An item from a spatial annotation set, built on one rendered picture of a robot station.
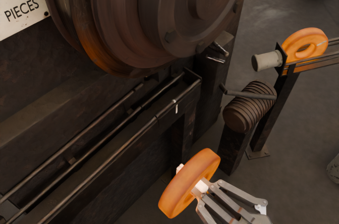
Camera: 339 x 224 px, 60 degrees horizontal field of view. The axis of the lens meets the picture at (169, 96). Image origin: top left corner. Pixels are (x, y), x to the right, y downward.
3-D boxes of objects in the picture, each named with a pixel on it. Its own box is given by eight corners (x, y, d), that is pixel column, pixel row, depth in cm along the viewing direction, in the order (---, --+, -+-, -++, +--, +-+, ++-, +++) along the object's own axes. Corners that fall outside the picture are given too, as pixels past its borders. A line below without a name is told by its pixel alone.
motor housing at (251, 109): (207, 166, 150) (222, 102, 109) (232, 139, 161) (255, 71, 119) (228, 183, 145) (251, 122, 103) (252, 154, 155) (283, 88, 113)
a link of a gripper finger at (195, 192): (209, 202, 56) (199, 214, 55) (189, 184, 58) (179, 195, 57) (210, 200, 55) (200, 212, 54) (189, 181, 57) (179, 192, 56)
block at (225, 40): (189, 82, 112) (194, 32, 93) (203, 71, 115) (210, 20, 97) (212, 98, 107) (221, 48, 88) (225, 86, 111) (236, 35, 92)
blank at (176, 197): (154, 196, 51) (168, 209, 49) (211, 135, 56) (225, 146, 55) (160, 214, 64) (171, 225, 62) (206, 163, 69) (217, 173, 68)
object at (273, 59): (250, 63, 107) (252, 51, 103) (273, 58, 108) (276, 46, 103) (256, 75, 104) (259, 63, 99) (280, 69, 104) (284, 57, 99)
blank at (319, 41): (286, 66, 112) (289, 73, 109) (273, 43, 101) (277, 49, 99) (327, 46, 106) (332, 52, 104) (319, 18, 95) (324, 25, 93)
